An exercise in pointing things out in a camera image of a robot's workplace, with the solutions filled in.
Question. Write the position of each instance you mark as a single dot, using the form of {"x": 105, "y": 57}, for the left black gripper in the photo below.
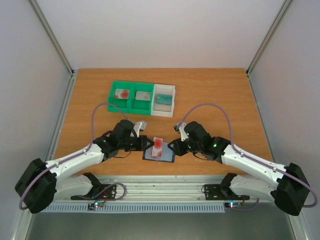
{"x": 142, "y": 145}

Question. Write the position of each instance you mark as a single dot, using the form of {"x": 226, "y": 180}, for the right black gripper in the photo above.
{"x": 179, "y": 146}

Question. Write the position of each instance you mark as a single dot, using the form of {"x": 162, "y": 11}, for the red backed card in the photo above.
{"x": 157, "y": 147}

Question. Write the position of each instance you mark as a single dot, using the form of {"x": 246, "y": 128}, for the dark blue card holder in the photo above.
{"x": 167, "y": 155}

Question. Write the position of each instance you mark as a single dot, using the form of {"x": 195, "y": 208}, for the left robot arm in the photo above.
{"x": 44, "y": 182}

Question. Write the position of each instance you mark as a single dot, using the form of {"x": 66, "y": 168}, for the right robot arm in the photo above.
{"x": 285, "y": 186}

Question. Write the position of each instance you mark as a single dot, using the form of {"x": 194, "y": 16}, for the teal card stack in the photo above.
{"x": 164, "y": 99}

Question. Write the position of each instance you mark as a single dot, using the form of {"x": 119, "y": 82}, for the grey bird card stack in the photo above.
{"x": 143, "y": 96}

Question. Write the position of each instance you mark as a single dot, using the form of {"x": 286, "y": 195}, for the red circle card stack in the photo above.
{"x": 121, "y": 93}

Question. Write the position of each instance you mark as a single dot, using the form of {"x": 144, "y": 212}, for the middle green bin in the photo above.
{"x": 141, "y": 107}

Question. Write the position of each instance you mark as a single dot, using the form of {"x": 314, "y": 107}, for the green bin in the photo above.
{"x": 141, "y": 107}
{"x": 122, "y": 104}

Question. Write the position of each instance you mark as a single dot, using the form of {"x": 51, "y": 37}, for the white bin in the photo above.
{"x": 163, "y": 110}

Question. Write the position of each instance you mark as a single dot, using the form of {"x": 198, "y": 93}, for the left green bin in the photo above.
{"x": 122, "y": 104}

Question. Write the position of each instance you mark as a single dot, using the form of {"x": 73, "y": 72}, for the right circuit board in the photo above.
{"x": 232, "y": 205}

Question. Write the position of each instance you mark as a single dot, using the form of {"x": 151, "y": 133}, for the circuit board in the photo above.
{"x": 94, "y": 206}
{"x": 232, "y": 205}

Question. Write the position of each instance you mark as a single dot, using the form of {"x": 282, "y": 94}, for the left circuit board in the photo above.
{"x": 94, "y": 206}

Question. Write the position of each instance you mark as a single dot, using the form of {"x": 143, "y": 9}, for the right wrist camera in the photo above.
{"x": 180, "y": 128}

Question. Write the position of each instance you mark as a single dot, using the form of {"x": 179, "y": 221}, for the aluminium rail frame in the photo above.
{"x": 182, "y": 188}

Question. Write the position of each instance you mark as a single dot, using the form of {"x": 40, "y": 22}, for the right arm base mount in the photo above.
{"x": 213, "y": 192}

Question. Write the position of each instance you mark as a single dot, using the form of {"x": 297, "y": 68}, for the grey slotted cable duct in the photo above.
{"x": 135, "y": 208}

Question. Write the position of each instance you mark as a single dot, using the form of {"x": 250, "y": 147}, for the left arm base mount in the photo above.
{"x": 105, "y": 192}

